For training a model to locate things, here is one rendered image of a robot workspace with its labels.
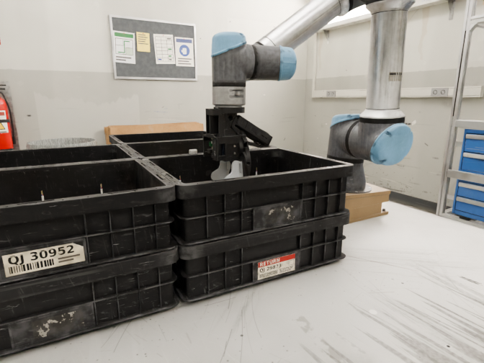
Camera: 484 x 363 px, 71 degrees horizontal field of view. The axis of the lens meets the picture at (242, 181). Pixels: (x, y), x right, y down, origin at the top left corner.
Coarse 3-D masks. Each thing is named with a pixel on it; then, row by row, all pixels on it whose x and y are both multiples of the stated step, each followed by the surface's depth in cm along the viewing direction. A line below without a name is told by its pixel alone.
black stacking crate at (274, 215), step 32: (192, 160) 86; (256, 160) 94; (288, 160) 93; (256, 192) 64; (288, 192) 68; (320, 192) 71; (192, 224) 59; (224, 224) 62; (256, 224) 65; (288, 224) 68
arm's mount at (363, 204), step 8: (368, 184) 115; (352, 192) 102; (360, 192) 103; (368, 192) 105; (376, 192) 106; (384, 192) 108; (352, 200) 102; (360, 200) 103; (368, 200) 105; (376, 200) 107; (384, 200) 109; (352, 208) 102; (360, 208) 104; (368, 208) 106; (376, 208) 108; (384, 208) 111; (352, 216) 103; (360, 216) 105; (368, 216) 106; (376, 216) 108
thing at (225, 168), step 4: (220, 164) 82; (224, 164) 82; (228, 164) 82; (220, 168) 82; (224, 168) 82; (228, 168) 83; (212, 172) 81; (216, 172) 82; (220, 172) 82; (224, 172) 83; (228, 172) 83; (212, 176) 82; (216, 176) 82; (220, 176) 83; (224, 176) 83
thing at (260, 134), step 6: (240, 120) 77; (246, 120) 77; (240, 126) 77; (246, 126) 78; (252, 126) 78; (246, 132) 78; (252, 132) 79; (258, 132) 79; (264, 132) 81; (252, 138) 82; (258, 138) 80; (264, 138) 81; (270, 138) 82; (258, 144) 83; (264, 144) 82
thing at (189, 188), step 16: (144, 160) 78; (160, 160) 82; (320, 160) 82; (336, 160) 78; (256, 176) 62; (272, 176) 63; (288, 176) 65; (304, 176) 67; (320, 176) 69; (336, 176) 71; (176, 192) 57; (192, 192) 57; (208, 192) 58; (224, 192) 59
